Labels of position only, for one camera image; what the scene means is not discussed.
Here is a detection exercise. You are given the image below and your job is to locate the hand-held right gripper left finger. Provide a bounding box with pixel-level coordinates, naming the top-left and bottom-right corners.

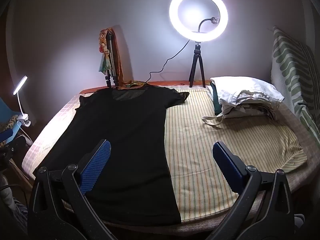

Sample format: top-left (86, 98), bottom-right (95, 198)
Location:
top-left (27, 139), bottom-right (118, 240)

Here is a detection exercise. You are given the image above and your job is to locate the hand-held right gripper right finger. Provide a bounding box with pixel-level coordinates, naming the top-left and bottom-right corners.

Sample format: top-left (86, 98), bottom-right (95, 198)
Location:
top-left (205, 141), bottom-right (295, 240)

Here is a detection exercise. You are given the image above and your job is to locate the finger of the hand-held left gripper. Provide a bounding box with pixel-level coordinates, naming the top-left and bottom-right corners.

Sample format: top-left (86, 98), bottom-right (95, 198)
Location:
top-left (0, 129), bottom-right (27, 155)

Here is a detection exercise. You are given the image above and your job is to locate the black t-shirt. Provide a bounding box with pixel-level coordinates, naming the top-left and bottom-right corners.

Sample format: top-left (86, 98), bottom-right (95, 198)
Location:
top-left (34, 84), bottom-right (190, 225)

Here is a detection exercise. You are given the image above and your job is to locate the leopard print cloth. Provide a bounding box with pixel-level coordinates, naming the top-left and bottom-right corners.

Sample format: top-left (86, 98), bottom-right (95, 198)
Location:
top-left (0, 115), bottom-right (20, 150)

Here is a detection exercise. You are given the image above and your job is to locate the blue chair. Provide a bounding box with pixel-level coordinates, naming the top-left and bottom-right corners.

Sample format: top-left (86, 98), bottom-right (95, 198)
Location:
top-left (0, 97), bottom-right (28, 140)

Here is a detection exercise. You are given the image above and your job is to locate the light folded garment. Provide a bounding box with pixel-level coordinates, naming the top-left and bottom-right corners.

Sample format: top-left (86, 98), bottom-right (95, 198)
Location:
top-left (222, 100), bottom-right (277, 120)

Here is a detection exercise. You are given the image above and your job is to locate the white clip lamp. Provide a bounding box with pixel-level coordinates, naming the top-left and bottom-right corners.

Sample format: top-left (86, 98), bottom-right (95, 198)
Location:
top-left (12, 76), bottom-right (32, 127)

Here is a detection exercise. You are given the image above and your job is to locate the teal folded garment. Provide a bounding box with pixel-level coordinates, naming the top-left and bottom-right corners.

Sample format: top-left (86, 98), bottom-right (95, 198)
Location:
top-left (209, 82), bottom-right (223, 114)

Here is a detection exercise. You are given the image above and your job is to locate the person's body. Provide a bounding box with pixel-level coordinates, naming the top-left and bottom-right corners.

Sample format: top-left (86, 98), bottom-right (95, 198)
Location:
top-left (0, 175), bottom-right (28, 230)

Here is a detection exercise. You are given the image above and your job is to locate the white folded garment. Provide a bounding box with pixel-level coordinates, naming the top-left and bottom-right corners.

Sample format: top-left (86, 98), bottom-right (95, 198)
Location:
top-left (210, 76), bottom-right (285, 110)

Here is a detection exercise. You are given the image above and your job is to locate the colourful orange cloth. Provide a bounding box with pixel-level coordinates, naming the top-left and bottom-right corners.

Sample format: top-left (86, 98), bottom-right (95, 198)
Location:
top-left (96, 27), bottom-right (148, 90)

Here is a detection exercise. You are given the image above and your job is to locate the small black tripod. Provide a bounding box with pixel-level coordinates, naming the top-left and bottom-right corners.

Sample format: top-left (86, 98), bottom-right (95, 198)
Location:
top-left (189, 41), bottom-right (207, 88)

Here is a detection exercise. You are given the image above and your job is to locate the folded grey tripod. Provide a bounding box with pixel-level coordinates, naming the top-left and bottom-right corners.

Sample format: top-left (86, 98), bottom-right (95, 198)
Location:
top-left (104, 31), bottom-right (120, 88)

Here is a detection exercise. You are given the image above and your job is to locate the green and white patterned pillow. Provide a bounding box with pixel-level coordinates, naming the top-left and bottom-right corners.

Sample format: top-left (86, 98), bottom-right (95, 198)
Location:
top-left (270, 26), bottom-right (320, 145)

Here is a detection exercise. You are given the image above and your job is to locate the gooseneck phone holder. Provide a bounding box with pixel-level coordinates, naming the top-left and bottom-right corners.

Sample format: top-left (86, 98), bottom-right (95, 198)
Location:
top-left (191, 16), bottom-right (222, 33)

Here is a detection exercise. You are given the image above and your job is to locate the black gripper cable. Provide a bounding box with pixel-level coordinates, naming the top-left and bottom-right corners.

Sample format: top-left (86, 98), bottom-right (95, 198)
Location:
top-left (0, 184), bottom-right (28, 205)

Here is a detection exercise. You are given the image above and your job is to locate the black ring light cable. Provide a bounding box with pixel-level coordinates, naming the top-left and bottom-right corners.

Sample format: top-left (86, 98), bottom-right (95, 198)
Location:
top-left (145, 40), bottom-right (190, 83)

